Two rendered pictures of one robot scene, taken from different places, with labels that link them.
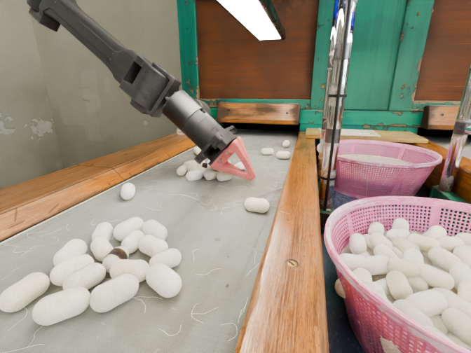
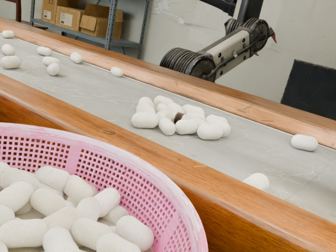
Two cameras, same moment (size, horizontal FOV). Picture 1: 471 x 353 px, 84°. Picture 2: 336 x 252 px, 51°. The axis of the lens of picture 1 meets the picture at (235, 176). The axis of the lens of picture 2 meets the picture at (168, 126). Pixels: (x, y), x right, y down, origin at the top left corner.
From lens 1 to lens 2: 0.50 m
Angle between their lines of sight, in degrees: 98
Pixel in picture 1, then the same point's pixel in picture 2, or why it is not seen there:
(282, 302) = (80, 117)
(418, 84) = not seen: outside the picture
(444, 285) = (7, 224)
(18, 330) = not seen: hidden behind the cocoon
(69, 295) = (145, 99)
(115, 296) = (139, 108)
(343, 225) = (165, 215)
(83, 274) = (162, 105)
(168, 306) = (128, 125)
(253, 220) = not seen: hidden behind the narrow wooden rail
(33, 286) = (162, 100)
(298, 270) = (99, 131)
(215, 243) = (187, 153)
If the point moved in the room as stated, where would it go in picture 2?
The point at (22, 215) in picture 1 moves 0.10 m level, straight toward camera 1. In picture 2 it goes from (249, 110) to (201, 106)
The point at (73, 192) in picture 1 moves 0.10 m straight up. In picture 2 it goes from (294, 124) to (313, 66)
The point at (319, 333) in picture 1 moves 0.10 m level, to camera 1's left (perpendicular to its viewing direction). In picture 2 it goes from (50, 114) to (98, 99)
